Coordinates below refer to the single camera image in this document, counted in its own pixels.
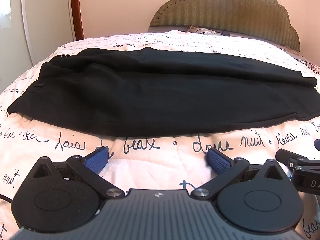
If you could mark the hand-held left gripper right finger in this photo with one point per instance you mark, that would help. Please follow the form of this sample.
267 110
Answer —
218 161

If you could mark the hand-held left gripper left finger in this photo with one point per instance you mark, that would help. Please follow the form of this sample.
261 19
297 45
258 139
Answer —
96 159

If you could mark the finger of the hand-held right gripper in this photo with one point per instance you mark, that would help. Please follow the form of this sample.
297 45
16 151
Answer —
285 156
318 145

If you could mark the black pants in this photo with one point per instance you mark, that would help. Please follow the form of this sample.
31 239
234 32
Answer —
162 92

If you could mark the white script printed blanket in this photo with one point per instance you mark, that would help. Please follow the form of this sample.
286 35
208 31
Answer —
150 162

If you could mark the floral patterned cloth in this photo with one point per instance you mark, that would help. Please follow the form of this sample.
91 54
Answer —
312 66

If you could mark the grey patterned pillow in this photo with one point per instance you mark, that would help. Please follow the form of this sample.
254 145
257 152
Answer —
200 29

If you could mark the white flower decal wardrobe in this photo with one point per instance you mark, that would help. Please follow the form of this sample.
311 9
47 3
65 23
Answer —
50 17

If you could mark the olive padded headboard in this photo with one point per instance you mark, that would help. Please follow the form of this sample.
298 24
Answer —
225 7

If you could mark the brown wooden door frame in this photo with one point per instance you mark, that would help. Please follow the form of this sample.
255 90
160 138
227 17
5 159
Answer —
76 5

